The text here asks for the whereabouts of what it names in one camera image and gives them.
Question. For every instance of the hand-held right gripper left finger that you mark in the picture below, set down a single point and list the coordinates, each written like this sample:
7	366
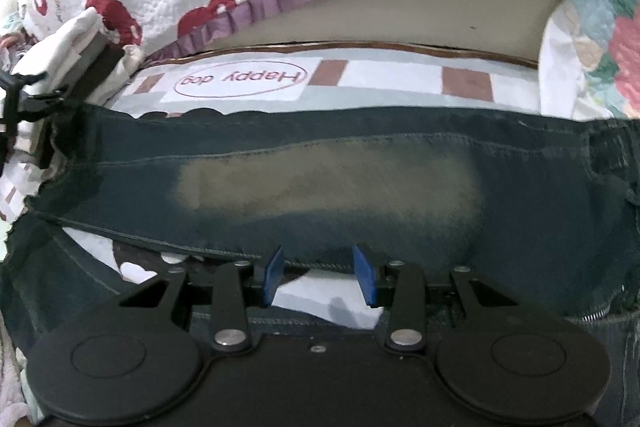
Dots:
273	278

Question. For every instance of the beige mattress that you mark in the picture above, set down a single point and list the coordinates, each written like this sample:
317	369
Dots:
425	17

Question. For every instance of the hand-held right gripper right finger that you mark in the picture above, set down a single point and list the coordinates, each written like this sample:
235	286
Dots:
366	279

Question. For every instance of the floral blanket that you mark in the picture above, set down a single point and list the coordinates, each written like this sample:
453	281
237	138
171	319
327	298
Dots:
600	37

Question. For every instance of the person's white fuzzy clothing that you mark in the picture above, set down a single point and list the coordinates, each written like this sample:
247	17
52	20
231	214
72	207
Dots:
12	382

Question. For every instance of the folded white clothes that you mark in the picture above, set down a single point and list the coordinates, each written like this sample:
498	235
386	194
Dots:
75	32

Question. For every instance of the dark blue jeans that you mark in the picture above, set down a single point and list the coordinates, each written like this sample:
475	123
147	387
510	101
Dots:
325	187

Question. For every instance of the checkered bed sheet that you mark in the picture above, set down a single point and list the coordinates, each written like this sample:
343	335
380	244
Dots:
390	82

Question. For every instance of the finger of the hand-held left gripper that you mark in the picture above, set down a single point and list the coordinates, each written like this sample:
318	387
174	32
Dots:
42	104
22	80

